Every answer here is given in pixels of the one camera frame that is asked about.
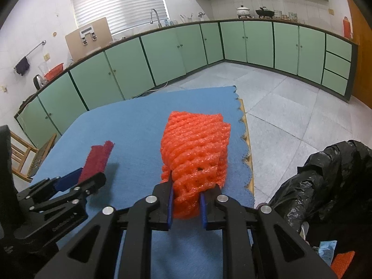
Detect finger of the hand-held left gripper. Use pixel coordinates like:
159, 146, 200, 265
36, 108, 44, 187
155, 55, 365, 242
27, 172, 106, 218
17, 168, 84, 207

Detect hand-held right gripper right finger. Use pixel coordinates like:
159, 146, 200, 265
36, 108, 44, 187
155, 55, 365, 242
200, 184, 339, 279

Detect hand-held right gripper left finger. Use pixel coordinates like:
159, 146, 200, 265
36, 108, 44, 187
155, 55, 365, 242
34, 180, 175, 279

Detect dark red foam piece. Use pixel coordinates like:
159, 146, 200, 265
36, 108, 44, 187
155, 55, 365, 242
78, 140, 114, 183

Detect orange foam net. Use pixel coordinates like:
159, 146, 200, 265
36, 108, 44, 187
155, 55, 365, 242
160, 111, 232, 220
331, 251, 355, 278

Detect black trash bag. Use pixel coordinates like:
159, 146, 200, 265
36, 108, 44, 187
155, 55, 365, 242
267, 140, 372, 279

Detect wooden chair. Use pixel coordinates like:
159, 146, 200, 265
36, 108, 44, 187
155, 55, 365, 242
10, 131, 57, 183

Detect blue table cloth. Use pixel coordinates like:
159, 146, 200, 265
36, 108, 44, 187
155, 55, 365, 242
29, 86, 256, 279

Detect red plastic basin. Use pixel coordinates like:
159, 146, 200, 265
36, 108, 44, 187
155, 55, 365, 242
44, 63, 64, 80

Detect dark cloth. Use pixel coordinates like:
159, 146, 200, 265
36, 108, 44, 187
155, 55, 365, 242
15, 56, 30, 76

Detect blue and white carton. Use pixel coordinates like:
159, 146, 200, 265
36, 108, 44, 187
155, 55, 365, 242
315, 241, 338, 268

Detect metal towel bar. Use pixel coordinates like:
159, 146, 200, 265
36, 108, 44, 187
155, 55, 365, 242
13, 40, 46, 70

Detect green base cabinets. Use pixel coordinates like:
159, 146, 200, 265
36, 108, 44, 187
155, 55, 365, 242
14, 19, 359, 149

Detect white window blind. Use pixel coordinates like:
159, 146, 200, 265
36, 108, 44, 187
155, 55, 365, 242
68, 0, 169, 35

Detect metal kitchen faucet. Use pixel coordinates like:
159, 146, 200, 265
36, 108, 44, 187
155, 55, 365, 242
149, 9, 162, 29

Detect white cooking pot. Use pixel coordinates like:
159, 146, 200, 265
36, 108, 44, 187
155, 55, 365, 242
236, 5, 252, 19

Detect black wok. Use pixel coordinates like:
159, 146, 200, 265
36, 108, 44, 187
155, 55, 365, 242
255, 7, 275, 19

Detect row of glass jars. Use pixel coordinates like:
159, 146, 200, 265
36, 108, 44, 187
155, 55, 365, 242
273, 10, 300, 22

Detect wooden door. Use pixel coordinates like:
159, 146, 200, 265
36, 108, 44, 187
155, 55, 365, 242
346, 0, 372, 108

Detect white power cable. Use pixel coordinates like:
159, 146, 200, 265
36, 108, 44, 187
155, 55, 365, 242
132, 81, 169, 97

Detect wooden board with metal bracket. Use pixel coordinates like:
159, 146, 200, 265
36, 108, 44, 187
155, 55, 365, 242
65, 17, 113, 63

